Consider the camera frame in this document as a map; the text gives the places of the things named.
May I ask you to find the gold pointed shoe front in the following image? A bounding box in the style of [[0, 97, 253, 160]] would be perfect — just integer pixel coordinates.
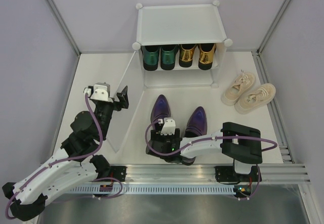
[[198, 43, 216, 70]]

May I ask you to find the gold pointed shoe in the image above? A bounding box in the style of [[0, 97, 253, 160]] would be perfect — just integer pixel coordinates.
[[198, 43, 216, 70], [179, 44, 196, 68]]

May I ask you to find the white plastic shoe cabinet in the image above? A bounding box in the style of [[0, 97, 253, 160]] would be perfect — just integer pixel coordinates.
[[132, 0, 233, 88]]

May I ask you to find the green loafer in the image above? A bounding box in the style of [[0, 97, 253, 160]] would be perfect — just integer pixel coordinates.
[[141, 46, 160, 71], [160, 44, 178, 70]]

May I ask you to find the white slotted cable duct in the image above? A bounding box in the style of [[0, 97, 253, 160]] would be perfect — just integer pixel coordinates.
[[68, 184, 235, 195]]

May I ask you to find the beige sneaker rear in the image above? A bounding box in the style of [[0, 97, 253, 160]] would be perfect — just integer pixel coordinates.
[[221, 72, 256, 106]]

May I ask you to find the purple loafer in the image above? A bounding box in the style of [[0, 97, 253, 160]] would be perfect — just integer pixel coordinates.
[[181, 106, 209, 166], [150, 95, 171, 130]]

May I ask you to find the beige sneaker front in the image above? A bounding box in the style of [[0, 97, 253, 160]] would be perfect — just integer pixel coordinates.
[[234, 83, 276, 114]]

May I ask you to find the beige sneaker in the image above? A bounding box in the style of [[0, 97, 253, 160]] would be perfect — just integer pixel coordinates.
[[221, 72, 256, 106], [234, 83, 276, 114]]

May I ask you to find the white cabinet door panel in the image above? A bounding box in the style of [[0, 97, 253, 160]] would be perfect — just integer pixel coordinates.
[[107, 52, 145, 154]]

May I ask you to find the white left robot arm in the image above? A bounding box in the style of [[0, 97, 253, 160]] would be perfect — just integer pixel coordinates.
[[2, 83, 129, 221]]

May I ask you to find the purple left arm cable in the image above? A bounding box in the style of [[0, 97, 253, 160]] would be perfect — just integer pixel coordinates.
[[5, 95, 103, 219]]

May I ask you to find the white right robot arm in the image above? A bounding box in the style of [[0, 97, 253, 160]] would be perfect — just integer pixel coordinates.
[[145, 118, 263, 183]]

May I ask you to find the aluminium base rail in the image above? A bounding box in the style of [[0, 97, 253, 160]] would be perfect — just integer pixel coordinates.
[[34, 163, 311, 184]]

